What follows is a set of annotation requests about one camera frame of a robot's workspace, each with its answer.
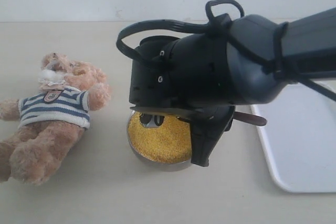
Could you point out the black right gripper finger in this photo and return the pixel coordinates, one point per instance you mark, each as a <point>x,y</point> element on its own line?
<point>148,120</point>
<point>206,128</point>

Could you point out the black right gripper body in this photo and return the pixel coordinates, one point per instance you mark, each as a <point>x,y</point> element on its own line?
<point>191,82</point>

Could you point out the brown wooden spoon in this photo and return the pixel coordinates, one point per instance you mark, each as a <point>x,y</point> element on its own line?
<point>250,118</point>

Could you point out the tan teddy bear striped shirt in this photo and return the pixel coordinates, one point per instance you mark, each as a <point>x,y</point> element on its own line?
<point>53,120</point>

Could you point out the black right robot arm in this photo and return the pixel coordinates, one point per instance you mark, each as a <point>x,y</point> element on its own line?
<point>248,61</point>

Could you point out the yellow millet grains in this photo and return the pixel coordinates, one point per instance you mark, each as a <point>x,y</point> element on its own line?
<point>169,143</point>

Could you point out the metal bowl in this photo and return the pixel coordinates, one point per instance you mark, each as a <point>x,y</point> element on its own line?
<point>156,165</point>

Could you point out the white rectangular plastic tray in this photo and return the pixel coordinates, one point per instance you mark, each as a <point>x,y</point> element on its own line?
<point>298,140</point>

